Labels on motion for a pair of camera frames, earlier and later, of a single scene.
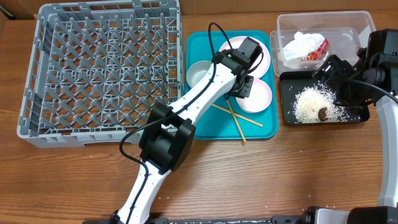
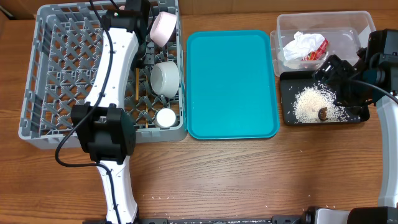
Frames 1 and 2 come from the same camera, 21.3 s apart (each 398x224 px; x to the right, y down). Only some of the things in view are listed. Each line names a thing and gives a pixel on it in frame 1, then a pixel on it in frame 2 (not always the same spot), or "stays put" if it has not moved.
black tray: x=305 y=99 stays put
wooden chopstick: x=239 y=128 → x=137 y=83
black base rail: x=305 y=218 stays put
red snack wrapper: x=317 y=54 stays put
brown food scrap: x=322 y=114 stays put
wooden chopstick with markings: x=238 y=115 → x=147 y=104
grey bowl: x=196 y=71 → x=165 y=79
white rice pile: x=308 y=101 stays put
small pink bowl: x=259 y=99 → x=162 y=28
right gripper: x=339 y=68 stays put
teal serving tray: x=255 y=116 stays put
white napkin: x=299 y=48 stays put
